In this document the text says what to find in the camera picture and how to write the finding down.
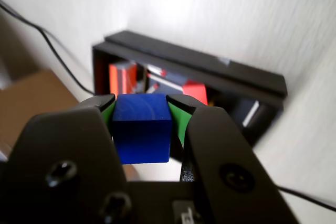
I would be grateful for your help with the large brown cardboard box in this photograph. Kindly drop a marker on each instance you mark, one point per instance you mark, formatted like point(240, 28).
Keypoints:
point(31, 95)

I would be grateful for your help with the blue wooden cube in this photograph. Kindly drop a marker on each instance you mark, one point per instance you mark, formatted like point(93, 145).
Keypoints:
point(141, 129)

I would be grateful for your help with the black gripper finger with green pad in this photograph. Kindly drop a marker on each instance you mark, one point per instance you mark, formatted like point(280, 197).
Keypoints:
point(225, 150)
point(65, 142)

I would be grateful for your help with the short white stick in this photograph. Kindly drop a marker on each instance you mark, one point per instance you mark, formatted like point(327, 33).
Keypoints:
point(250, 113)

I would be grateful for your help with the white stick with red end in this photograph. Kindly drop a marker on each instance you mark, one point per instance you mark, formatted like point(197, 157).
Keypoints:
point(156, 72)

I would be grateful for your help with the red wooden cube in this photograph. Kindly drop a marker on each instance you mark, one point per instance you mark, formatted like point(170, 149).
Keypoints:
point(195, 94)

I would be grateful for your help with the black cardboard box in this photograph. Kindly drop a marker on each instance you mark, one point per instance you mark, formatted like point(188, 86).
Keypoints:
point(101, 72)

